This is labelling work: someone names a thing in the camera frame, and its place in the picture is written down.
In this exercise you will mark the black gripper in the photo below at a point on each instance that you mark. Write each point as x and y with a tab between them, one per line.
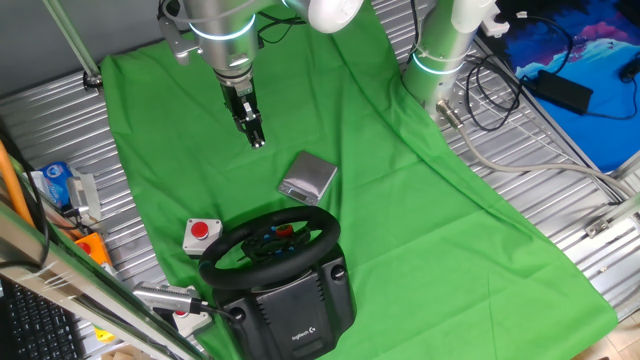
239	107

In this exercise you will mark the black steering wheel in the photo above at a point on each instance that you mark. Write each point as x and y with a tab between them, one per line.
327	232

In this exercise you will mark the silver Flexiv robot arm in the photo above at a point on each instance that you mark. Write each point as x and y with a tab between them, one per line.
225	35

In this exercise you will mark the black Logitech wheel base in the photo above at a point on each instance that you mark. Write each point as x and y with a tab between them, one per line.
290	315

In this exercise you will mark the silver digital scale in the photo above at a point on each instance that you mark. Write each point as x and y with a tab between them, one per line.
310	175

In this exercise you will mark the grey box red button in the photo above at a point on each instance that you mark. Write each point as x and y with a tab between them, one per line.
200	235

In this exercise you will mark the green cloth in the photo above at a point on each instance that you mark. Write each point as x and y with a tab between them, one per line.
425	225

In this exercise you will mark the orange button box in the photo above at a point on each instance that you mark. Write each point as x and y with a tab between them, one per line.
95	250

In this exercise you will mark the white box red button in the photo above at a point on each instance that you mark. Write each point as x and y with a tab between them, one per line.
192	324

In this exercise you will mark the blue white carton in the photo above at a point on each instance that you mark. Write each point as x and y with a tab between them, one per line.
56	182

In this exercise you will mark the orange pole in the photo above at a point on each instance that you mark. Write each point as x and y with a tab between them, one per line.
11	185

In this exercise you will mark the yellow plastic piece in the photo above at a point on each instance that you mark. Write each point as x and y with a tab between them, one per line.
104	335

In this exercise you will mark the black keyboard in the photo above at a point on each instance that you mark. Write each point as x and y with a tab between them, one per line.
35	325

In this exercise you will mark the black power adapter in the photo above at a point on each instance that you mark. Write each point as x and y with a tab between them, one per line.
565	91

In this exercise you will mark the blue patterned desk mat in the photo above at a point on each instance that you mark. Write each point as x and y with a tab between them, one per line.
600	55

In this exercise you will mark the black computer mouse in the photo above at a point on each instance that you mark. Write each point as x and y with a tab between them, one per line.
631	69

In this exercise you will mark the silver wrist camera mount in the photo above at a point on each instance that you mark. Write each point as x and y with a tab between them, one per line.
176	42

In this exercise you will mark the silver depth camera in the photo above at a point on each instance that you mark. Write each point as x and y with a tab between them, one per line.
162	296
82	195

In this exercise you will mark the aluminium frame pole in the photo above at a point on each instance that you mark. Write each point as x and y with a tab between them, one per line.
75	45

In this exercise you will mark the aluminium frame beam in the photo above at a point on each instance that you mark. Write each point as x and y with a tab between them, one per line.
75	285

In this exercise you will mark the silver corner bracket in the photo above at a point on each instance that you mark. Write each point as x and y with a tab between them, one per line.
597	228

